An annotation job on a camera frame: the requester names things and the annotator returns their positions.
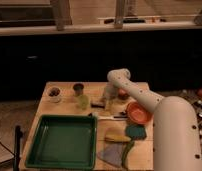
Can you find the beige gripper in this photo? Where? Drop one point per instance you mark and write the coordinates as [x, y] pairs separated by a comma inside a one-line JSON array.
[[108, 100]]

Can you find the black stand pole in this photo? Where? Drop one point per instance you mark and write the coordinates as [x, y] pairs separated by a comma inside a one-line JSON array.
[[18, 136]]

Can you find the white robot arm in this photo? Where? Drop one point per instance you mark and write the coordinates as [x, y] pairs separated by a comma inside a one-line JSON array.
[[176, 141]]

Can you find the dark grey cup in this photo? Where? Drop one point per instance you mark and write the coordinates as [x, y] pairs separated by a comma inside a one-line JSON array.
[[78, 89]]

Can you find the orange ball in bowl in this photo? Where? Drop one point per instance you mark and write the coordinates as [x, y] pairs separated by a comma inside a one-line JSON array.
[[122, 93]]

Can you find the knife with black handle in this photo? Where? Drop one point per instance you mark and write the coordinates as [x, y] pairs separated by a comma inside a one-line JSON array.
[[115, 118]]

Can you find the teal sponge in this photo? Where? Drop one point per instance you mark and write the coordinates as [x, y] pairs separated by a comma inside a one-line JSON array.
[[136, 132]]

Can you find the dark brown bowl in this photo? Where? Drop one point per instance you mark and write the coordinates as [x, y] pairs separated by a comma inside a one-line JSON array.
[[123, 98]]

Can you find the orange plastic bowl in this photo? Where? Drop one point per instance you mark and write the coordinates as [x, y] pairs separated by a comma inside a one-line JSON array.
[[137, 114]]

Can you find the green chili pepper toy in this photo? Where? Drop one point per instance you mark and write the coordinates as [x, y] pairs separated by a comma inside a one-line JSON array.
[[126, 150]]

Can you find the green plastic tray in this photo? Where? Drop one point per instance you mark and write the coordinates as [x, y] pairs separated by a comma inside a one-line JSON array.
[[63, 142]]

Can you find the translucent green cup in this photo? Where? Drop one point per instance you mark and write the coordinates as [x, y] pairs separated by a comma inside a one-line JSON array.
[[83, 101]]

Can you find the spice bottle rack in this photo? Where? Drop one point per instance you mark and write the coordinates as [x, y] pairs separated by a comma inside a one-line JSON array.
[[198, 108]]

